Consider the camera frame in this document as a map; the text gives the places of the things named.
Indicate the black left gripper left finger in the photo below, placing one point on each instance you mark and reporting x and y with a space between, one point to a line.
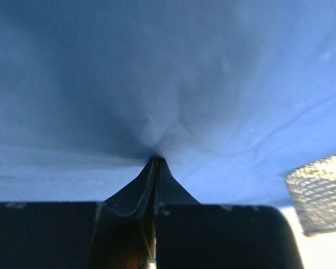
115 233

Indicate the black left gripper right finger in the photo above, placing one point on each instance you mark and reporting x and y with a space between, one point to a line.
190 234

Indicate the blue surgical drape cloth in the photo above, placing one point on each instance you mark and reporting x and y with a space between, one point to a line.
235 95

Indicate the steel mesh instrument tray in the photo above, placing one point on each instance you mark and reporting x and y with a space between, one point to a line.
312 188

